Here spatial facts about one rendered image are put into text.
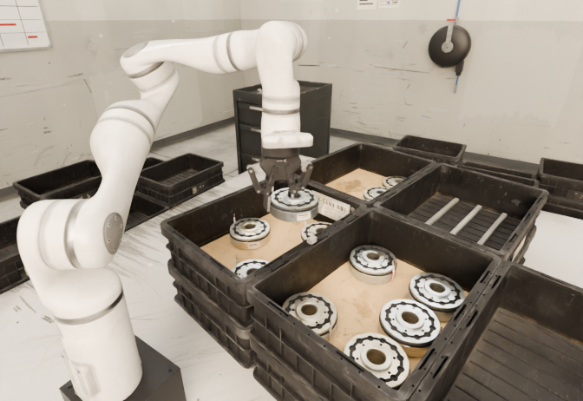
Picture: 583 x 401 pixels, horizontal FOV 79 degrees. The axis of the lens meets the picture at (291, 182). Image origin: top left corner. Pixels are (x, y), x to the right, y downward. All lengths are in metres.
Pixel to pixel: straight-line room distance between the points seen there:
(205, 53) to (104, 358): 0.52
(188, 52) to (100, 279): 0.42
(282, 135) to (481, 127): 3.47
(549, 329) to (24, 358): 1.04
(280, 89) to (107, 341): 0.47
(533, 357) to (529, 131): 3.32
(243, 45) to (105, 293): 0.45
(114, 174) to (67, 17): 3.24
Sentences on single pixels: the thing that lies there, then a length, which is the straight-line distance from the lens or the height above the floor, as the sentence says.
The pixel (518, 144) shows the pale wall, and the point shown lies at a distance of 4.02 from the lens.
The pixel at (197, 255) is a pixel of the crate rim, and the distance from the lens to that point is 0.73.
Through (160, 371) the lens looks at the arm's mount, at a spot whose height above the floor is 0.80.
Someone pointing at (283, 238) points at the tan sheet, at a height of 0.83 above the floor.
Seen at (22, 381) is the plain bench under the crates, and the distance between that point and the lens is 0.96.
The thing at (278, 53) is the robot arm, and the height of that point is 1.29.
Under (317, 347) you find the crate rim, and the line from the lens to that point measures 0.56.
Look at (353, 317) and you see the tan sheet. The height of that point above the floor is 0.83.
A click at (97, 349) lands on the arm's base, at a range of 0.62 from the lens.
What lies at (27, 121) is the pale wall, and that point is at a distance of 3.65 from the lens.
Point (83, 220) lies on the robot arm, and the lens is 0.51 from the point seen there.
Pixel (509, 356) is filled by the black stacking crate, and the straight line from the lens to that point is 0.76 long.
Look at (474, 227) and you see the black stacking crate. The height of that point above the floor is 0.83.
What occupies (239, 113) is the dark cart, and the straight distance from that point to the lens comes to 2.55.
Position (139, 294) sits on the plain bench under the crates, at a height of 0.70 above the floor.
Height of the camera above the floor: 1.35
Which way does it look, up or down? 25 degrees down
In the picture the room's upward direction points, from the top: straight up
